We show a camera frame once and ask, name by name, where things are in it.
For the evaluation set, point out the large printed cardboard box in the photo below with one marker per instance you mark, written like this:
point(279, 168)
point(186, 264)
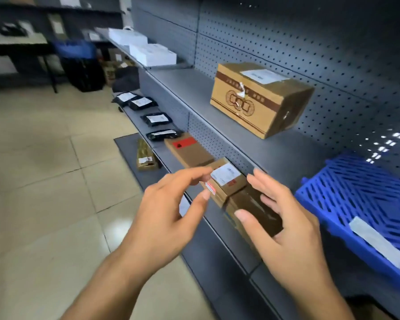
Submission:
point(253, 106)

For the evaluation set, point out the blue bin liner bag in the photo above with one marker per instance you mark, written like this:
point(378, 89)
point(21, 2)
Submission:
point(75, 49)

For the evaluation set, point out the large white box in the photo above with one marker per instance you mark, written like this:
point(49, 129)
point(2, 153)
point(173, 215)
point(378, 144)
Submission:
point(126, 36)

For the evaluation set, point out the black mailer bag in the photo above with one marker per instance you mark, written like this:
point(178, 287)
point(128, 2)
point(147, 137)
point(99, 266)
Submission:
point(156, 119)
point(126, 97)
point(141, 103)
point(163, 134)

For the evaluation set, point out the dark storage rack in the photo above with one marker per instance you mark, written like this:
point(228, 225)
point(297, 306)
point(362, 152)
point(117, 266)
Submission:
point(96, 19)

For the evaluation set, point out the open cardboard carton black logo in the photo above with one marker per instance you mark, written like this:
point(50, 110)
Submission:
point(108, 74)

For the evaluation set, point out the white paper label card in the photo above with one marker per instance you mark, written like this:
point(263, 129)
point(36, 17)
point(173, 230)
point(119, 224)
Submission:
point(376, 241)

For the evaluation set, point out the pale green table black legs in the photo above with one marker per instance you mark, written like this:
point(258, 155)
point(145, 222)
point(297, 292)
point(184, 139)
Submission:
point(16, 39)

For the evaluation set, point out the brown box red striped sticker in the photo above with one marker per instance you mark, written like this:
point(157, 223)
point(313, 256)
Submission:
point(226, 176)

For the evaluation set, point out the brown carton white label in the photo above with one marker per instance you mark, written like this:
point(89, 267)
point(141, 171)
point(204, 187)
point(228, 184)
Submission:
point(115, 54)

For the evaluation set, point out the person's right hand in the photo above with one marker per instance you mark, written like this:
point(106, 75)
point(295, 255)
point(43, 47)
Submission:
point(296, 249)

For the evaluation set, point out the brown taped cardboard box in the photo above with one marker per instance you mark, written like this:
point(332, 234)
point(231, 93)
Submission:
point(250, 200)

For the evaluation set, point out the person's right forearm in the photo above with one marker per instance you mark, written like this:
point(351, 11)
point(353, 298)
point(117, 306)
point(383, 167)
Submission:
point(316, 306)

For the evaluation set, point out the person's left forearm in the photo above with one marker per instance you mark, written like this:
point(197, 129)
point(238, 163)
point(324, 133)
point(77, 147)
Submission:
point(110, 289)

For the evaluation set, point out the brown box red label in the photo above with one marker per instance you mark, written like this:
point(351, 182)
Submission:
point(190, 153)

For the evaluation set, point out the blue plastic pallet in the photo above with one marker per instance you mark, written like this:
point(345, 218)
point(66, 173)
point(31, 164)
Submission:
point(336, 196)

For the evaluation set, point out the small gold packet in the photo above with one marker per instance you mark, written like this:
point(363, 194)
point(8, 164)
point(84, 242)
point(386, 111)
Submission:
point(145, 156)

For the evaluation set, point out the black label printer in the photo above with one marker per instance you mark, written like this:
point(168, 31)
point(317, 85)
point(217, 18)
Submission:
point(13, 29)

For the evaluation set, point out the person's left hand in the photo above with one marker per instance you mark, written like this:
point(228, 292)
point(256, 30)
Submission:
point(166, 223)

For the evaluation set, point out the grey metal shelving unit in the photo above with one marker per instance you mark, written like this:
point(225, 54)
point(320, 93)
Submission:
point(270, 153)

